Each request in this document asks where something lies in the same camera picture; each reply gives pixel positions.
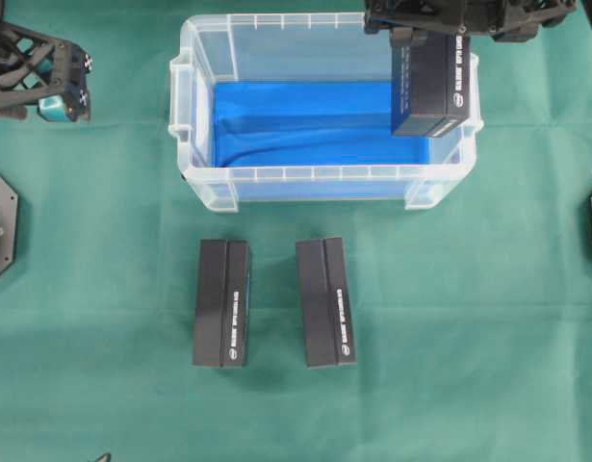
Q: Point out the clear plastic storage case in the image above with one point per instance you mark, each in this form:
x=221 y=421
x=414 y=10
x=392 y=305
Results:
x=298 y=47

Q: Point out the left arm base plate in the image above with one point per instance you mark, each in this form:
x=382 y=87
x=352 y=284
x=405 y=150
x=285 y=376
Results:
x=8 y=219

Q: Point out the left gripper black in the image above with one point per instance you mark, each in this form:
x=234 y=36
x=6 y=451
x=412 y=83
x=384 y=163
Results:
x=44 y=72

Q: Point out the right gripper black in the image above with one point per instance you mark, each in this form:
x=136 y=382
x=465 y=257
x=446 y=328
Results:
x=410 y=21

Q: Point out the black RealSense box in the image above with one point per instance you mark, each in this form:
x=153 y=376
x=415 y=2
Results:
x=430 y=86
x=325 y=306
x=222 y=304

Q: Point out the blue cloth liner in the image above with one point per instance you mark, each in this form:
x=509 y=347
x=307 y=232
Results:
x=309 y=124

